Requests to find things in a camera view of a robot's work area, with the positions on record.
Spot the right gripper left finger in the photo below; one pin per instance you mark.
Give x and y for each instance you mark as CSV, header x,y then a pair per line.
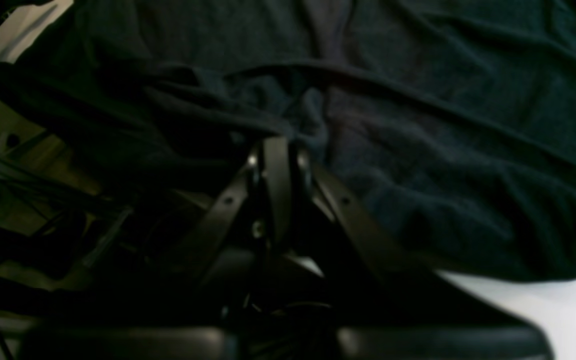
x,y
179,308

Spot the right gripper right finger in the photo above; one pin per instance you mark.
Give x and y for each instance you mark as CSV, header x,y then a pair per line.
x,y
386,304

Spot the black long-sleeve t-shirt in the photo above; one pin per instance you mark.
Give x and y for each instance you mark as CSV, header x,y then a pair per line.
x,y
454,121

